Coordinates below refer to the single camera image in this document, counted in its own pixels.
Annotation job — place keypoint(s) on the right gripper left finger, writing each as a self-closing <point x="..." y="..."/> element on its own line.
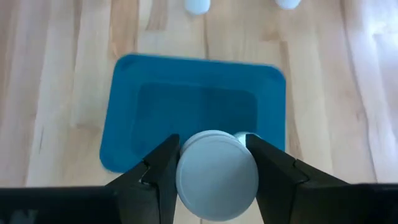
<point x="155" y="186"/>

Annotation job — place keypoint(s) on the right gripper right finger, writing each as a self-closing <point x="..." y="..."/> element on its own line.
<point x="280" y="186"/>

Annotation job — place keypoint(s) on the white plastic pill bottle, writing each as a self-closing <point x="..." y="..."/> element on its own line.
<point x="217" y="177"/>
<point x="197" y="6"/>
<point x="287" y="3"/>

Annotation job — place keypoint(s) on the blue plastic basket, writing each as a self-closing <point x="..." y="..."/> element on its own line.
<point x="155" y="93"/>

